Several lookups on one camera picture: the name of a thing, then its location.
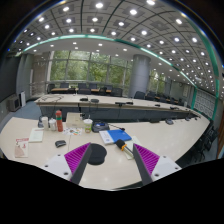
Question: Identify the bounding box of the white paper pad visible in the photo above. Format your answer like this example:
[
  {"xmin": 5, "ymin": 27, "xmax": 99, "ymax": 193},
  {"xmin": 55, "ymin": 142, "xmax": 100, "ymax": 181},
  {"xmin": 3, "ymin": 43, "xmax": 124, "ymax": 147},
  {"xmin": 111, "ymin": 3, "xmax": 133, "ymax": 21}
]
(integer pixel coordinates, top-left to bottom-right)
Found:
[{"xmin": 29, "ymin": 128, "xmax": 44, "ymax": 143}]

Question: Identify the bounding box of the cardboard box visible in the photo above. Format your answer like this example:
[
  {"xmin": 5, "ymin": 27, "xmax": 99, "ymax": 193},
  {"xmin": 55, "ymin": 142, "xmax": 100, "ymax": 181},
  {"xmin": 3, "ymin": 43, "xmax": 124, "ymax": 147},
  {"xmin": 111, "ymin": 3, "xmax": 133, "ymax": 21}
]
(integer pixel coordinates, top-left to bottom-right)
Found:
[{"xmin": 66, "ymin": 112, "xmax": 84, "ymax": 128}]

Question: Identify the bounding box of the blue folder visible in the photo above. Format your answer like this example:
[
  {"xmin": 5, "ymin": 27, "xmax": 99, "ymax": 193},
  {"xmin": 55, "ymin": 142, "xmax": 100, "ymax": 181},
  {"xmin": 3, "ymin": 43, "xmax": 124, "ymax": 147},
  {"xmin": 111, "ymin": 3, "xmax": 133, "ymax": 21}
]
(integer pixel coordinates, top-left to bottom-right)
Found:
[{"xmin": 99, "ymin": 130, "xmax": 132, "ymax": 145}]

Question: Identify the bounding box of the black desk phone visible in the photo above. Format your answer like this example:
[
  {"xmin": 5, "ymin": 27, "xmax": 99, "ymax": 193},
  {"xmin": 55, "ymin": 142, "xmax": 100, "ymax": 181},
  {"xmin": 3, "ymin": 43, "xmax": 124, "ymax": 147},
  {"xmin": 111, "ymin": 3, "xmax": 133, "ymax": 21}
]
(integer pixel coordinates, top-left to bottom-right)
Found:
[{"xmin": 92, "ymin": 122, "xmax": 110, "ymax": 133}]

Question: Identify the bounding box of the orange black handheld tool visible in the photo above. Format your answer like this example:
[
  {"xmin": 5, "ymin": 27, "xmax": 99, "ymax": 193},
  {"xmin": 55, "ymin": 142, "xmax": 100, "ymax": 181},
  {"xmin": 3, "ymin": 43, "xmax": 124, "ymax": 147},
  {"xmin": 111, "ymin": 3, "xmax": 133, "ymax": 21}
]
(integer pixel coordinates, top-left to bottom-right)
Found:
[{"xmin": 115, "ymin": 139, "xmax": 133, "ymax": 156}]

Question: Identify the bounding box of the black computer mouse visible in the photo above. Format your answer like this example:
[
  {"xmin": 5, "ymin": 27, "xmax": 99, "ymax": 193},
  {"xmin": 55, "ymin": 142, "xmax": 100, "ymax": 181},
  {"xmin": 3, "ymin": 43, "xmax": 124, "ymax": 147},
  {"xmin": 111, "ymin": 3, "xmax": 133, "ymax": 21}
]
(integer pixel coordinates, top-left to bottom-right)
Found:
[{"xmin": 55, "ymin": 140, "xmax": 66, "ymax": 148}]

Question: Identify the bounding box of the colourful leaflet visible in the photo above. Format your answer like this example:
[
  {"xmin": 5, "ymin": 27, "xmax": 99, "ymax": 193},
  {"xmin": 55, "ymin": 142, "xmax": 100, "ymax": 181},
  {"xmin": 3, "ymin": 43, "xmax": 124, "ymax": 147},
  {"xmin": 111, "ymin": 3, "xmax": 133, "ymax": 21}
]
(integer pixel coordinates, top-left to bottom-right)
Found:
[{"xmin": 63, "ymin": 128, "xmax": 82, "ymax": 136}]

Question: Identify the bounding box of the red white booklet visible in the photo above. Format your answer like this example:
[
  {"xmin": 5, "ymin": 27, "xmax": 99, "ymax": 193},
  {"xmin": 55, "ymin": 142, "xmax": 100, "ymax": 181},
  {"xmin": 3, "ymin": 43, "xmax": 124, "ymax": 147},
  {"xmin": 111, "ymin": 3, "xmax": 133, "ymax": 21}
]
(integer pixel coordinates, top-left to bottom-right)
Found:
[{"xmin": 14, "ymin": 138, "xmax": 29, "ymax": 158}]

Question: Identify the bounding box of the white cup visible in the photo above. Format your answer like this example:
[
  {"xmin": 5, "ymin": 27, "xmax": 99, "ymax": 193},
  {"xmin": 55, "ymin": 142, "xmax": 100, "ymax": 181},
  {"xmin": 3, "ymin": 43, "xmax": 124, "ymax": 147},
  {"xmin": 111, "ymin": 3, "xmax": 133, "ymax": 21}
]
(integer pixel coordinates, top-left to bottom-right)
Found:
[{"xmin": 41, "ymin": 117, "xmax": 49, "ymax": 130}]

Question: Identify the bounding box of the paper cup green sleeve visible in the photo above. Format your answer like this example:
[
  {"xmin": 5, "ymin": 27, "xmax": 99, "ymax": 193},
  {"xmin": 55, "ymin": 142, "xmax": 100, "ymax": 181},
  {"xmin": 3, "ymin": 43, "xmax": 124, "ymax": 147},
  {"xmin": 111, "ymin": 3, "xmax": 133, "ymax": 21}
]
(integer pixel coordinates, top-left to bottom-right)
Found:
[{"xmin": 83, "ymin": 119, "xmax": 93, "ymax": 133}]

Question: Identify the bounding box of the red drink bottle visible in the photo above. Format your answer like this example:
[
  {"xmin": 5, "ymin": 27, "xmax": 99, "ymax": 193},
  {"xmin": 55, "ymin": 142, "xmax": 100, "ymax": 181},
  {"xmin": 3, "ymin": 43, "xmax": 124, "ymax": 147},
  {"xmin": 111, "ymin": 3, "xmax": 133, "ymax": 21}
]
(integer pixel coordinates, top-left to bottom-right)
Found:
[{"xmin": 55, "ymin": 110, "xmax": 63, "ymax": 132}]

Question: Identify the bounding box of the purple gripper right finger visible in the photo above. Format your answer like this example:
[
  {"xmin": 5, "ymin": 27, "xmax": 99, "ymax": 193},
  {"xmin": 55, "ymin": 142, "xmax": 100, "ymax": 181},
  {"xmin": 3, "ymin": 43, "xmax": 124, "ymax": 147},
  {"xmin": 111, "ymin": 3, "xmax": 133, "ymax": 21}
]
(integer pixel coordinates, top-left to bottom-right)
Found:
[{"xmin": 133, "ymin": 144, "xmax": 181, "ymax": 185}]

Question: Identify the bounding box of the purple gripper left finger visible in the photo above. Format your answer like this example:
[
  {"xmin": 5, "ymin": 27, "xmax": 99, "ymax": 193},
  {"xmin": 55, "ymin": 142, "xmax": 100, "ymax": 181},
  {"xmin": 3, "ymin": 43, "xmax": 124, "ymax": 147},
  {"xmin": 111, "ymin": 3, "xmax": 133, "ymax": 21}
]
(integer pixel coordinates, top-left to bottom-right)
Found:
[{"xmin": 43, "ymin": 143, "xmax": 92, "ymax": 185}]

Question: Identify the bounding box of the white plastic bottle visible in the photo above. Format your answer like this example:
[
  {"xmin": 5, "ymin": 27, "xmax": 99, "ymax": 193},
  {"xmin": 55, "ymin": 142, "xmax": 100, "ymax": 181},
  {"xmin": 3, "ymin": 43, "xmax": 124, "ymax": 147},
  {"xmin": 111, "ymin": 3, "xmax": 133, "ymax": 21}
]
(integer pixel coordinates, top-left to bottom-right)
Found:
[{"xmin": 49, "ymin": 118, "xmax": 56, "ymax": 131}]

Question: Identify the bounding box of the grey round column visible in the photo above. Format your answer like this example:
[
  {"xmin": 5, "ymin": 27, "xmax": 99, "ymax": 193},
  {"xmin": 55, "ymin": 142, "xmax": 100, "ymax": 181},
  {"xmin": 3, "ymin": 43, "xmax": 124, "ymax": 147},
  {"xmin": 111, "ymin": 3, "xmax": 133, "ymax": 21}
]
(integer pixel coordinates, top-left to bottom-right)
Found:
[{"xmin": 128, "ymin": 54, "xmax": 151, "ymax": 98}]

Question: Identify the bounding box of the long far conference table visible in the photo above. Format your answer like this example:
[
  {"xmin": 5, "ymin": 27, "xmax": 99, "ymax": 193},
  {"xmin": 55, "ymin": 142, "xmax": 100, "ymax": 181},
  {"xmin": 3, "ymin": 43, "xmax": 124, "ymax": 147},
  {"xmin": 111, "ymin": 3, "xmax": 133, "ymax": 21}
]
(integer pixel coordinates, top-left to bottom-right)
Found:
[{"xmin": 35, "ymin": 94, "xmax": 200, "ymax": 121}]

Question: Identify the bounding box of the black round mouse pad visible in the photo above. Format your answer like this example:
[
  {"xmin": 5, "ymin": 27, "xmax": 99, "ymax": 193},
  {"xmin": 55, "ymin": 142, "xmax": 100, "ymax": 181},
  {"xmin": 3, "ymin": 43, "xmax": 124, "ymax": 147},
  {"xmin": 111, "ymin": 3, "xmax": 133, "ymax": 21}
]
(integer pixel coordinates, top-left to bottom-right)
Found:
[{"xmin": 88, "ymin": 143, "xmax": 107, "ymax": 165}]

